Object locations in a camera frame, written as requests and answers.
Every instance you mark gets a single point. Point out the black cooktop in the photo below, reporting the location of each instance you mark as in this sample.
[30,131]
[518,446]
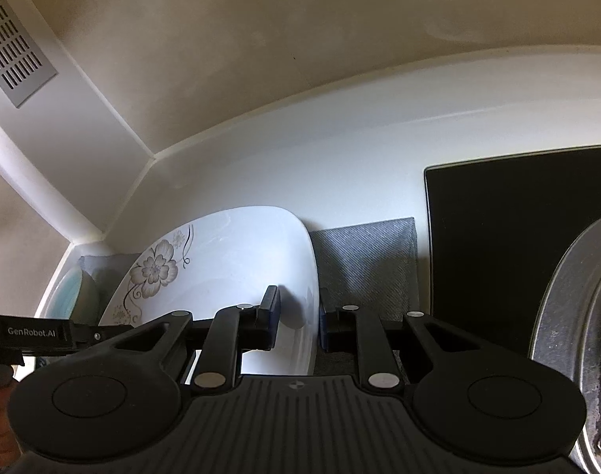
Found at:
[498,247]

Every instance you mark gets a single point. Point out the grey vent grille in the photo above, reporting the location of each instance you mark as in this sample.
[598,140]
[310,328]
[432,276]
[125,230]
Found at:
[12,39]

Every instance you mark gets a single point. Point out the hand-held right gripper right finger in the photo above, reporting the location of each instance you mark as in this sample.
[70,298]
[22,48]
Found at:
[324,323]

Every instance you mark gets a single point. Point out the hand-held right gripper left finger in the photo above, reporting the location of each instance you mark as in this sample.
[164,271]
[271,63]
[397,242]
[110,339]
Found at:
[274,316]

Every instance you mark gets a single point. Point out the metal pot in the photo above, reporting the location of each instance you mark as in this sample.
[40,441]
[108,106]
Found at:
[567,306]

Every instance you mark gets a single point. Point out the white floral plate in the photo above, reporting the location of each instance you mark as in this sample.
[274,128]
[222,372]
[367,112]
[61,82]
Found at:
[231,256]

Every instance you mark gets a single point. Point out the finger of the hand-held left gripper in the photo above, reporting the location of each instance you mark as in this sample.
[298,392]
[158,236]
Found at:
[95,335]

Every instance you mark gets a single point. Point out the grey mat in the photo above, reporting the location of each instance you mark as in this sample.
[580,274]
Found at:
[364,266]

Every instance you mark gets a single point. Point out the teal glazed bowl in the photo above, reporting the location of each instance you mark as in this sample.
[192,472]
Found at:
[71,289]

